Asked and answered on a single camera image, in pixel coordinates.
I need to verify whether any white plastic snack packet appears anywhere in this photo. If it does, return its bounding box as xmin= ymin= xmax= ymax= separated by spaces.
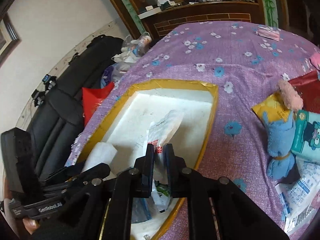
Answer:
xmin=147 ymin=110 xmax=184 ymax=213

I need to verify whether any person's left hand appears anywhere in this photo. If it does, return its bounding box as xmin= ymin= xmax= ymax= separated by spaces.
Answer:
xmin=22 ymin=218 xmax=40 ymax=235

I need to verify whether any black leather chair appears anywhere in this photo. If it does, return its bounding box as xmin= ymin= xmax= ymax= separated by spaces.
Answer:
xmin=27 ymin=35 xmax=123 ymax=180

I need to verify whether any red paper bag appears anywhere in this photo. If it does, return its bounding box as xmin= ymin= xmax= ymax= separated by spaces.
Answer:
xmin=82 ymin=82 xmax=114 ymax=126

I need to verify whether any blue towel bundle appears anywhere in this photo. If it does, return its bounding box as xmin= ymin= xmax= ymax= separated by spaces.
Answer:
xmin=263 ymin=111 xmax=296 ymax=180

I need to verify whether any yellow snack packet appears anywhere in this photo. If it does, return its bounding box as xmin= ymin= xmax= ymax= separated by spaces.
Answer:
xmin=252 ymin=92 xmax=293 ymax=129

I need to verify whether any teal tissue pack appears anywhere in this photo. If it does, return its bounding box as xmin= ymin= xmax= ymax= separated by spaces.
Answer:
xmin=291 ymin=110 xmax=320 ymax=163

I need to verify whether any clear plastic bottle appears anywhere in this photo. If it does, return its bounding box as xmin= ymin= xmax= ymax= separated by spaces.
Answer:
xmin=130 ymin=31 xmax=152 ymax=57

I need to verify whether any purple floral tablecloth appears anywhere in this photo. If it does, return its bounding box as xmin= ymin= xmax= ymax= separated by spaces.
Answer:
xmin=67 ymin=21 xmax=317 ymax=227

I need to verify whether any pink plush toy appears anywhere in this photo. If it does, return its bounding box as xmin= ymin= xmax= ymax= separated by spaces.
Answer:
xmin=278 ymin=80 xmax=304 ymax=112

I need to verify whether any red plastic bag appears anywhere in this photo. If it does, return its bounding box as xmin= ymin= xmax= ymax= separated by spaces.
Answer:
xmin=289 ymin=70 xmax=320 ymax=114

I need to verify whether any pink mask packet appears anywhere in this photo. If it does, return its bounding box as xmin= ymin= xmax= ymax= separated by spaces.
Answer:
xmin=257 ymin=26 xmax=280 ymax=42

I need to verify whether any dark wooden cabinet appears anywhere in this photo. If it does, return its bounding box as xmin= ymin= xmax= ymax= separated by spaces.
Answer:
xmin=110 ymin=0 xmax=283 ymax=39

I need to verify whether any pink fluffy cloth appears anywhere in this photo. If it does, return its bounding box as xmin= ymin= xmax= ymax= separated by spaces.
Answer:
xmin=310 ymin=52 xmax=320 ymax=70

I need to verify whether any framed wall picture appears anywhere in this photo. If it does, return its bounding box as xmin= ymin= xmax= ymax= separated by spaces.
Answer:
xmin=0 ymin=13 xmax=21 ymax=66

